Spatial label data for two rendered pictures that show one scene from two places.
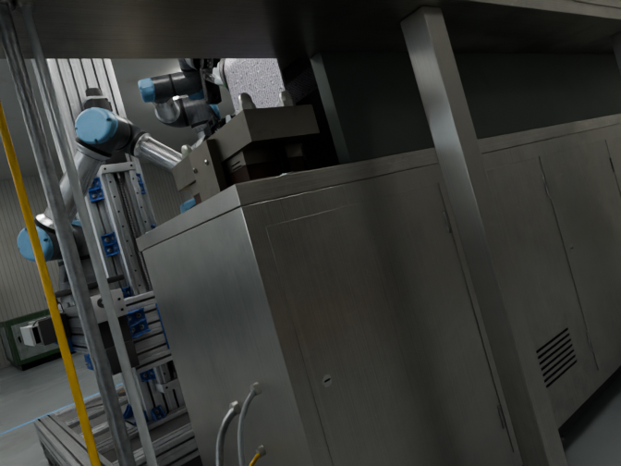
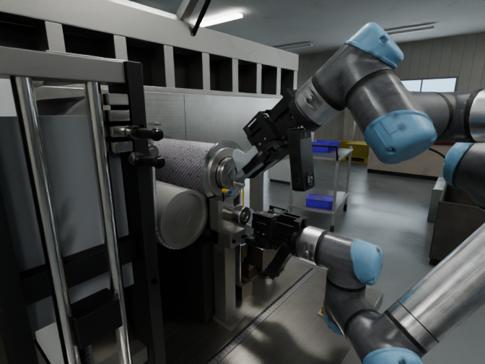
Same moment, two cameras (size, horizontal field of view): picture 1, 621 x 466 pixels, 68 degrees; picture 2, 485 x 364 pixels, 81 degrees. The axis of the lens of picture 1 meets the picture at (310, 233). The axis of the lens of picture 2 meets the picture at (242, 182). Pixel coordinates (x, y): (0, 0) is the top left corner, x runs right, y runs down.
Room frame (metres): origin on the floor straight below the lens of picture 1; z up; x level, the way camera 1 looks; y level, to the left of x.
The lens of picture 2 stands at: (1.90, -0.06, 1.39)
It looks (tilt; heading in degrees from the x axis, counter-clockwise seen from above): 14 degrees down; 166
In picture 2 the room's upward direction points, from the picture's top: straight up
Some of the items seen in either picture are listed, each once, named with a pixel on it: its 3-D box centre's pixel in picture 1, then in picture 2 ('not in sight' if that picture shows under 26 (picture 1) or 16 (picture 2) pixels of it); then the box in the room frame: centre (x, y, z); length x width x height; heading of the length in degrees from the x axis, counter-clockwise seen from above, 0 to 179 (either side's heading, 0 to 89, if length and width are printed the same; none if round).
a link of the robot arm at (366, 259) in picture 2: not in sight; (348, 258); (1.46, 0.27, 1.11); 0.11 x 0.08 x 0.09; 36
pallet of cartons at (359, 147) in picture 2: not in sight; (349, 150); (-5.26, 4.90, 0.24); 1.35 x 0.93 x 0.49; 39
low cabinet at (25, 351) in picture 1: (71, 324); not in sight; (7.41, 4.09, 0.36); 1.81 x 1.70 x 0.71; 129
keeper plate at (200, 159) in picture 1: (206, 172); not in sight; (0.97, 0.18, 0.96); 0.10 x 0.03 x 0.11; 36
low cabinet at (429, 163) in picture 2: not in sight; (418, 153); (-3.52, 5.54, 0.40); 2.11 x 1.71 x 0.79; 129
